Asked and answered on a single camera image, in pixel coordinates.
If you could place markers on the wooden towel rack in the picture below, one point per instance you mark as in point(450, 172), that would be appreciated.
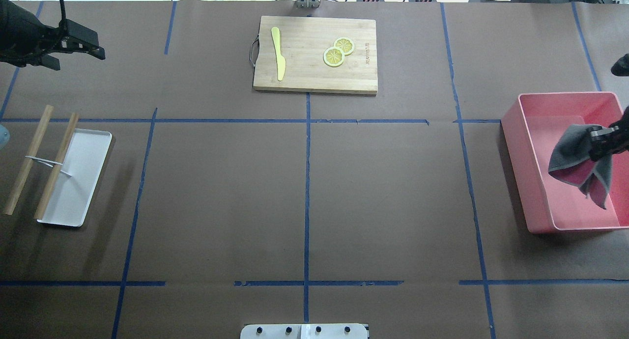
point(31, 157)

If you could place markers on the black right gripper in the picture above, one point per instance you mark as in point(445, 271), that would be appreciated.
point(608, 141)

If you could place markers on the bamboo cutting board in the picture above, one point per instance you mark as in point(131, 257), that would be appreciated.
point(304, 40)

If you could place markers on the pink plastic bin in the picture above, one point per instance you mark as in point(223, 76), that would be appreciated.
point(533, 126)

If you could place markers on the front lemon slice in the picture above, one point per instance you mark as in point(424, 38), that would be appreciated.
point(333, 57)

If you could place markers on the yellow plastic knife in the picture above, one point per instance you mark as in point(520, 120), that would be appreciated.
point(280, 59)

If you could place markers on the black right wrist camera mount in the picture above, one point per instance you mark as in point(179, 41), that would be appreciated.
point(621, 67)

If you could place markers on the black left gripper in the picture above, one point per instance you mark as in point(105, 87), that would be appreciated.
point(20, 36)

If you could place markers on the lemon slice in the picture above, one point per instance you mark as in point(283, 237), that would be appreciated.
point(345, 44)
point(333, 57)

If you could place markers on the white mounting pillar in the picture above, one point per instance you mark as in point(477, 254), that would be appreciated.
point(306, 331)

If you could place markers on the white metal tray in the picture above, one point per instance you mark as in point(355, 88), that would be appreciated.
point(79, 176)

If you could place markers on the rear lemon slice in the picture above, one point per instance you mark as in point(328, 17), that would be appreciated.
point(345, 44)

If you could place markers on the grey wiping cloth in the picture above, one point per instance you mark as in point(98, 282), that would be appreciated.
point(574, 162)

